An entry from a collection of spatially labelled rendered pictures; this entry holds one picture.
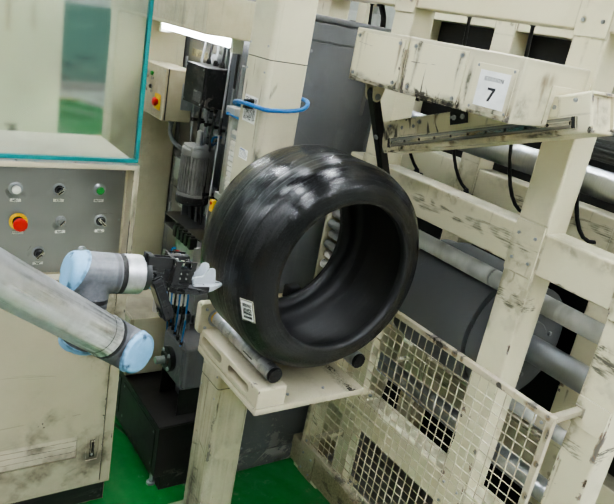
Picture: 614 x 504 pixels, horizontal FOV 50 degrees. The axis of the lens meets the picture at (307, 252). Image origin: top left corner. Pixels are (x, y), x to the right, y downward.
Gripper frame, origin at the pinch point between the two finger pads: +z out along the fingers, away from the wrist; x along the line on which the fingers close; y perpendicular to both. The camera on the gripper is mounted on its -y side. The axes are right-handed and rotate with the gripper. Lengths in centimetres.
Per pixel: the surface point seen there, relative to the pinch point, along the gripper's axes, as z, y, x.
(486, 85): 40, 63, -26
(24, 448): -19, -85, 59
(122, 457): 27, -110, 80
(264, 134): 19.4, 35.3, 27.6
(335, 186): 18.0, 31.7, -11.1
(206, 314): 14.5, -19.6, 25.0
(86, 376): -4, -59, 58
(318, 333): 40.7, -15.4, 4.6
